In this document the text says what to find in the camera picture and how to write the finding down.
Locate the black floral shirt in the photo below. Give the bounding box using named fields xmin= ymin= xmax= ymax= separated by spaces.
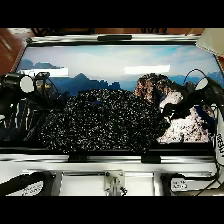
xmin=38 ymin=88 xmax=171 ymax=154

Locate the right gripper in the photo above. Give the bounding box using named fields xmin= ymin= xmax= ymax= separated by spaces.
xmin=162 ymin=101 xmax=188 ymax=119

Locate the black cable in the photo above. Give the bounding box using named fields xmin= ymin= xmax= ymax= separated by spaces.
xmin=183 ymin=68 xmax=217 ymax=87

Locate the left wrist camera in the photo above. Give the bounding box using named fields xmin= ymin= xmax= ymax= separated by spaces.
xmin=34 ymin=71 xmax=52 ymax=90

